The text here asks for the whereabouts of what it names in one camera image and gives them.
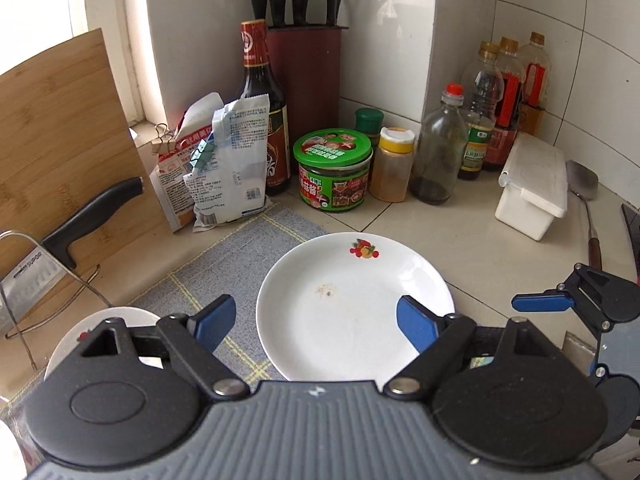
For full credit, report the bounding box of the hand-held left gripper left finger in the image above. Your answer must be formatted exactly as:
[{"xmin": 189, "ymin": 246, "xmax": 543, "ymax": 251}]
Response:
[{"xmin": 75, "ymin": 294, "xmax": 251, "ymax": 402}]

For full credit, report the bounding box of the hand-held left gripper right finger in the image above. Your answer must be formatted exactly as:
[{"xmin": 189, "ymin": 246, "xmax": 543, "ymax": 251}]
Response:
[{"xmin": 382, "ymin": 295, "xmax": 557, "ymax": 395}]

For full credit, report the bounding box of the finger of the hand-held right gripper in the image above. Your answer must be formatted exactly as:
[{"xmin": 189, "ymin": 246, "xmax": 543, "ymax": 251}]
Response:
[{"xmin": 511, "ymin": 262, "xmax": 640, "ymax": 335}]

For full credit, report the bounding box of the white plate with fruit print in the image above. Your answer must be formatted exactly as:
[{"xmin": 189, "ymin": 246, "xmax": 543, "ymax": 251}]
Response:
[{"xmin": 44, "ymin": 306, "xmax": 163, "ymax": 382}]

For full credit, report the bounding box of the grey checked mat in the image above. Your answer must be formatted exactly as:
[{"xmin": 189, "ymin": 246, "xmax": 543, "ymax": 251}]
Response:
[{"xmin": 0, "ymin": 202, "xmax": 331, "ymax": 461}]

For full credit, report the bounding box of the black appliance red trim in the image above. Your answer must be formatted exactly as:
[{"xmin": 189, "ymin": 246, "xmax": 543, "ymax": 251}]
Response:
[{"xmin": 620, "ymin": 202, "xmax": 640, "ymax": 281}]

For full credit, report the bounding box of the white plastic box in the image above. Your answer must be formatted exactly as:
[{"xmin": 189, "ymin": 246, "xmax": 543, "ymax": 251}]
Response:
[{"xmin": 495, "ymin": 132, "xmax": 570, "ymax": 242}]

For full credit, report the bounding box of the metal spatula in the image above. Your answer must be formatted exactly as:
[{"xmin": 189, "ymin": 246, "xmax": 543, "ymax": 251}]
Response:
[{"xmin": 566, "ymin": 160, "xmax": 602, "ymax": 271}]

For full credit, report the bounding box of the orange and white bag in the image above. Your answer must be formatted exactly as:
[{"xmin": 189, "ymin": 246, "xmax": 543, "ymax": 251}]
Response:
[{"xmin": 149, "ymin": 92, "xmax": 226, "ymax": 233}]

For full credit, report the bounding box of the white printed bag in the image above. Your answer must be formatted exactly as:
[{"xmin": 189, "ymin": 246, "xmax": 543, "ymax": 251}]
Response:
[{"xmin": 182, "ymin": 94, "xmax": 273, "ymax": 233}]

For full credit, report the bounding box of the dark liquid bottle green label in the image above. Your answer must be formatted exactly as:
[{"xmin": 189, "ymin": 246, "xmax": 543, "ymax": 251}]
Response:
[{"xmin": 457, "ymin": 41, "xmax": 503, "ymax": 182}]

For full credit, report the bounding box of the teal binder clip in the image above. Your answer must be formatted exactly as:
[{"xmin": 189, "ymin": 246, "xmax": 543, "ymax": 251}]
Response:
[{"xmin": 194, "ymin": 137, "xmax": 216, "ymax": 172}]

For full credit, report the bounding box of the green lid sauce jar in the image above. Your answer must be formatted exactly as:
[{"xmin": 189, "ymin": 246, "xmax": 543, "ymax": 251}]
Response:
[{"xmin": 292, "ymin": 128, "xmax": 375, "ymax": 213}]

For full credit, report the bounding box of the clear glass bottle red cap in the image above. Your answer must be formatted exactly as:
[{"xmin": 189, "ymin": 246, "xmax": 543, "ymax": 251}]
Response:
[{"xmin": 410, "ymin": 82, "xmax": 471, "ymax": 206}]

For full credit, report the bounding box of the metal binder clip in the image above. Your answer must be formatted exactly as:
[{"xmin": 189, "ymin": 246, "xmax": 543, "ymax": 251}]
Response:
[{"xmin": 152, "ymin": 124, "xmax": 177, "ymax": 155}]

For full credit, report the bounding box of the dark liquid bottle red label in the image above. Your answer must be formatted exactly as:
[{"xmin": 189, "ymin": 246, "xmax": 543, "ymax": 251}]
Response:
[{"xmin": 482, "ymin": 36, "xmax": 527, "ymax": 172}]

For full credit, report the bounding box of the green cap bottle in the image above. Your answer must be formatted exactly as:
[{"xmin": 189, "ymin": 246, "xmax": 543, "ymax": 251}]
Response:
[{"xmin": 355, "ymin": 107, "xmax": 385, "ymax": 148}]

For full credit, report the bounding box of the clear bottle red label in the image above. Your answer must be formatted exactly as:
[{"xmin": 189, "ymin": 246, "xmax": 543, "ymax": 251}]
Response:
[{"xmin": 517, "ymin": 31, "xmax": 552, "ymax": 136}]

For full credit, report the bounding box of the bamboo cutting board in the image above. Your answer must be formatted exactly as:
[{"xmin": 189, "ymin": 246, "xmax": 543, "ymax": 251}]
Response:
[{"xmin": 0, "ymin": 27, "xmax": 173, "ymax": 321}]

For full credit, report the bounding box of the dark red knife block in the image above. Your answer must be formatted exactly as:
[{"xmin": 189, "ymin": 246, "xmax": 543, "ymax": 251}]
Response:
[{"xmin": 265, "ymin": 25, "xmax": 346, "ymax": 141}]

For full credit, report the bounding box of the dark soy sauce bottle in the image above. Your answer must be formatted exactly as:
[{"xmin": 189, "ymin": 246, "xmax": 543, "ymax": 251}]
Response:
[{"xmin": 235, "ymin": 19, "xmax": 292, "ymax": 197}]

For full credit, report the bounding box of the metal wire rack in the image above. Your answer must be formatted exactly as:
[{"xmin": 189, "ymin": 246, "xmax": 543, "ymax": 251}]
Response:
[{"xmin": 0, "ymin": 230, "xmax": 113, "ymax": 368}]

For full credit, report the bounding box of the black handled kitchen knife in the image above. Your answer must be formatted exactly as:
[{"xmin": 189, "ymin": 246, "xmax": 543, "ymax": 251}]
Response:
[{"xmin": 0, "ymin": 176, "xmax": 146, "ymax": 336}]

